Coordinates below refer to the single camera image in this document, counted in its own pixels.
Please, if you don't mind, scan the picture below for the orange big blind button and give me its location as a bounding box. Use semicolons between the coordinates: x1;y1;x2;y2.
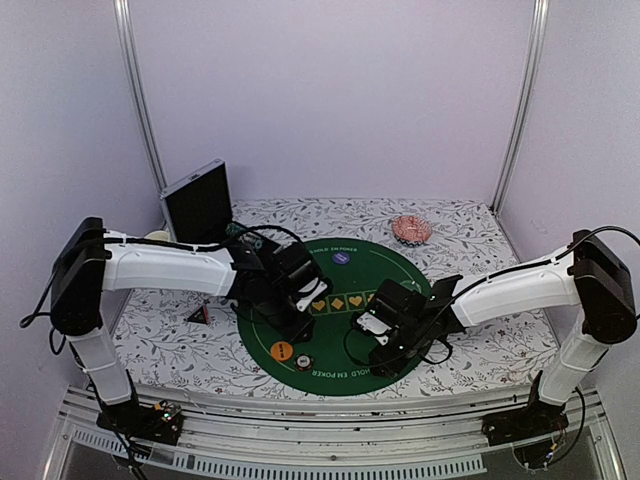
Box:
270;341;294;362

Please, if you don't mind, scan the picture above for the black triangular all-in marker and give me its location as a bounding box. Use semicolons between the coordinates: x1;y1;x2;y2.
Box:
185;305;210;325

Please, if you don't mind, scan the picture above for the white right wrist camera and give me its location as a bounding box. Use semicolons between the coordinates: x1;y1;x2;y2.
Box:
355;311;392;346

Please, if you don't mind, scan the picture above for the red black 100 chip stack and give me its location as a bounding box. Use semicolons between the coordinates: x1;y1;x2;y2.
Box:
294;354;314;372

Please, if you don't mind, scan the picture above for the aluminium poker chip case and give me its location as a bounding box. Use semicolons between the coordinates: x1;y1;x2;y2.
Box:
159;158;281;251

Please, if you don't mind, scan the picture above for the purple small blind button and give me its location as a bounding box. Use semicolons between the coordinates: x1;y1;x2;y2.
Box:
332;251;351;265

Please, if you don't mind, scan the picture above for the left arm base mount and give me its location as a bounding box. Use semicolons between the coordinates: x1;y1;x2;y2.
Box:
97;400;184;446

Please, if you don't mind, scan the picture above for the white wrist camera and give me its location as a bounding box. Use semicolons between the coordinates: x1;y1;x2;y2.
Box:
355;311;392;346
295;278;331;311

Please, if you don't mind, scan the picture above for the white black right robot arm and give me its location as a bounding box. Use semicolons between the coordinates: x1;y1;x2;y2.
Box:
353;228;639;436

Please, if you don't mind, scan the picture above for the aluminium front rail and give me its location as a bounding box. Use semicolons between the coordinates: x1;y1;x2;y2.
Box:
42;384;626;480

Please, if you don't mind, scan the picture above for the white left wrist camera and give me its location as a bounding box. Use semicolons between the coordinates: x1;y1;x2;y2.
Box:
295;278;331;311

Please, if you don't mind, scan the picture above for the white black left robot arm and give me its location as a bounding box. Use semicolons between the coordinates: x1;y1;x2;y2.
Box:
19;217;332;434

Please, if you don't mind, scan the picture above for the left aluminium frame post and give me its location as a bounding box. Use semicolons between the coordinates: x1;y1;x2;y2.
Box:
113;0;167;192

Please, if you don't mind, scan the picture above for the round green poker mat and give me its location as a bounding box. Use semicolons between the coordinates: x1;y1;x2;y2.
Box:
238;238;430;396

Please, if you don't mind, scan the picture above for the cream ceramic mug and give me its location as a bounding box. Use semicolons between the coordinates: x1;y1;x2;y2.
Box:
144;230;171;241

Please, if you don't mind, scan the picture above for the red patterned small bowl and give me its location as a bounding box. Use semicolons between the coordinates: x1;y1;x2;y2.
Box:
391;215;432;247

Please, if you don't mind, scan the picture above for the aluminium frame post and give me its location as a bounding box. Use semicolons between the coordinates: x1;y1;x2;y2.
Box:
490;0;550;217
113;0;167;192

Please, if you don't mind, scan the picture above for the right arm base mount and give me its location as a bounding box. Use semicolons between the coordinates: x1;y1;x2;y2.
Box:
481;400;569;470

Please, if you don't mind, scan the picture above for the right aluminium frame post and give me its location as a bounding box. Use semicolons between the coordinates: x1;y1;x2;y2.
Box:
490;0;550;217

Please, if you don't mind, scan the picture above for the green poker chip row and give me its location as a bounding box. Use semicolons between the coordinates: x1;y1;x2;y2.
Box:
225;222;264;250

